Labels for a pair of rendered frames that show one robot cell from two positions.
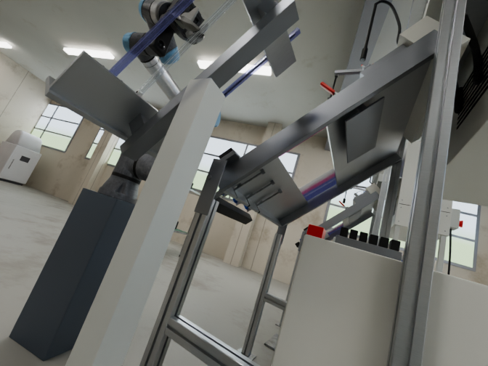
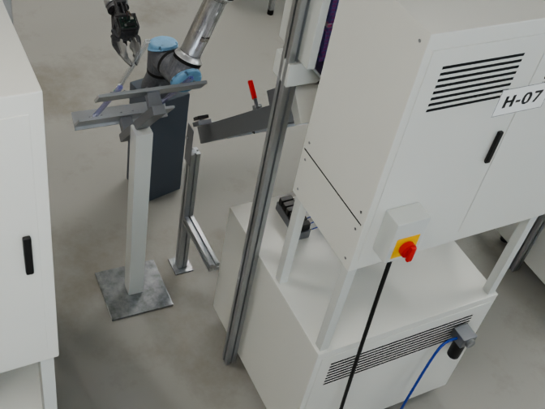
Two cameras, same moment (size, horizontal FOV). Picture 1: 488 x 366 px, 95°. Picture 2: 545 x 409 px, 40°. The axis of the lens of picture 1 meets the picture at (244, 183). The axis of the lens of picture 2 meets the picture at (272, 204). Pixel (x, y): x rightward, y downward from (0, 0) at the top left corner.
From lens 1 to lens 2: 2.44 m
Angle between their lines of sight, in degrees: 61
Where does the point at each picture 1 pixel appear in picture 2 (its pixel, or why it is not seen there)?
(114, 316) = (132, 230)
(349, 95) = (248, 121)
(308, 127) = (232, 131)
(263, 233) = not seen: outside the picture
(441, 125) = (259, 192)
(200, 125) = (140, 157)
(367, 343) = not seen: hidden behind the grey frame
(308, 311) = (229, 247)
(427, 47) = not seen: hidden behind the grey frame
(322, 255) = (233, 224)
